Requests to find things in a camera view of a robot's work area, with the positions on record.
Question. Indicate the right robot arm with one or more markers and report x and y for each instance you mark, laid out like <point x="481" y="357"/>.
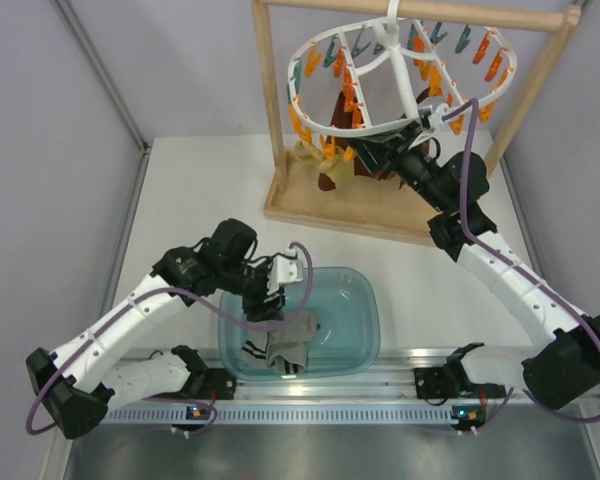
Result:
<point x="563" y="360"/>

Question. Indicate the aluminium mounting rail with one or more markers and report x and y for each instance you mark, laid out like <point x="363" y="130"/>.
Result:
<point x="393" y="368"/>

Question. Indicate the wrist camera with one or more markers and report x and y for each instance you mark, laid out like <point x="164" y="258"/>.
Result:
<point x="284" y="268"/>
<point x="431" y="118"/>

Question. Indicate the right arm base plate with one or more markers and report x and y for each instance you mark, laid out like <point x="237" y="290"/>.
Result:
<point x="440" y="383"/>

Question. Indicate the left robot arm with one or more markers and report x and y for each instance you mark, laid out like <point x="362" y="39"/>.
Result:
<point x="80" y="382"/>

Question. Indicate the teal plastic tub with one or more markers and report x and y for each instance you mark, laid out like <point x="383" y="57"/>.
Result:
<point x="346" y="309"/>

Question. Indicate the slotted cable duct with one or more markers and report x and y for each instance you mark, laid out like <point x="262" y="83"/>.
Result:
<point x="294" y="414"/>

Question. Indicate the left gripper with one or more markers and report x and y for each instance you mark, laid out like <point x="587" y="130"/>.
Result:
<point x="255" y="307"/>

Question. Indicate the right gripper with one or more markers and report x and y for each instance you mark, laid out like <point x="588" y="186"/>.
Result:
<point x="378" y="153"/>

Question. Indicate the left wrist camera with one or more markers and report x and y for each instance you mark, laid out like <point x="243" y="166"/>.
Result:
<point x="284" y="268"/>

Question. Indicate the yellow sock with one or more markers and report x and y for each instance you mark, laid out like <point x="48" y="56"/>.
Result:
<point x="335" y="173"/>
<point x="307" y="154"/>

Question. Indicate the white round clip hanger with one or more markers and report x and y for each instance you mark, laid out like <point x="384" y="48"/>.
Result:
<point x="355" y="50"/>

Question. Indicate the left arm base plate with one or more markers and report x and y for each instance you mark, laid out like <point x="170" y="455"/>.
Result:
<point x="216" y="384"/>

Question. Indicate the wooden hanging rack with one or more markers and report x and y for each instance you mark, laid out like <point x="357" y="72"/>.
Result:
<point x="382" y="208"/>

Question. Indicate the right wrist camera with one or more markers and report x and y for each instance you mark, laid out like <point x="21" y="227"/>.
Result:
<point x="431" y="118"/>

